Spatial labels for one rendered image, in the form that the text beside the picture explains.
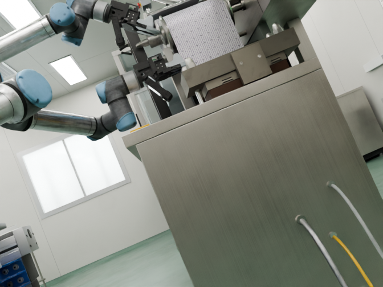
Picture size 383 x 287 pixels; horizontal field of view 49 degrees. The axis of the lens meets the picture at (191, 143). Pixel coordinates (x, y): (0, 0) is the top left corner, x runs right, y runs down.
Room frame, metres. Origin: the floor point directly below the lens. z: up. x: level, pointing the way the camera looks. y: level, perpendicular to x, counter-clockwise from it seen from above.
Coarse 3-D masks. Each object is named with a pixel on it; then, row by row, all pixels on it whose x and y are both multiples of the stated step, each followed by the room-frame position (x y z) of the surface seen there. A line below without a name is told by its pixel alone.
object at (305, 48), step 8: (288, 24) 1.72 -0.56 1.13; (296, 24) 1.72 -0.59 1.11; (296, 32) 1.72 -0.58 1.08; (304, 32) 1.72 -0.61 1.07; (304, 40) 1.72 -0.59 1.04; (296, 48) 1.74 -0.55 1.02; (304, 48) 1.72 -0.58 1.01; (312, 48) 1.72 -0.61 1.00; (296, 56) 1.77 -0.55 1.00; (304, 56) 1.72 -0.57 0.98; (312, 56) 1.72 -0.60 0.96
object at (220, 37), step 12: (216, 24) 1.56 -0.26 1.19; (228, 24) 1.56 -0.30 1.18; (180, 36) 1.55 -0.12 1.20; (192, 36) 1.55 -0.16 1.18; (204, 36) 1.55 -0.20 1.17; (216, 36) 1.56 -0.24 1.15; (228, 36) 1.56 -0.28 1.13; (180, 48) 1.55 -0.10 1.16; (192, 48) 1.55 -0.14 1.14; (204, 48) 1.55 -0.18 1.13; (216, 48) 1.56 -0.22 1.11; (228, 48) 1.56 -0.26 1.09; (204, 60) 1.55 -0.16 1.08
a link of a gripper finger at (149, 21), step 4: (148, 16) 1.56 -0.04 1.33; (140, 20) 1.56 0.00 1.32; (144, 20) 1.56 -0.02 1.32; (148, 20) 1.56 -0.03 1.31; (152, 20) 1.56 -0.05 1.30; (148, 24) 1.56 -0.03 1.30; (152, 24) 1.56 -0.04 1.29; (140, 28) 1.56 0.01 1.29; (148, 28) 1.55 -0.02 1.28; (152, 28) 1.56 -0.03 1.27; (152, 32) 1.57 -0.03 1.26; (156, 32) 1.57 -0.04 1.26
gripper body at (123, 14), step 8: (112, 0) 1.56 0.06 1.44; (112, 8) 1.56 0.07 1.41; (120, 8) 1.56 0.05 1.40; (128, 8) 1.57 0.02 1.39; (136, 8) 1.55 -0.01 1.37; (104, 16) 1.55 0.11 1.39; (112, 16) 1.56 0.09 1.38; (120, 16) 1.56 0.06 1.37; (128, 16) 1.55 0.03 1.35; (136, 16) 1.56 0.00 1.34; (120, 24) 1.56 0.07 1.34; (128, 24) 1.54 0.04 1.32
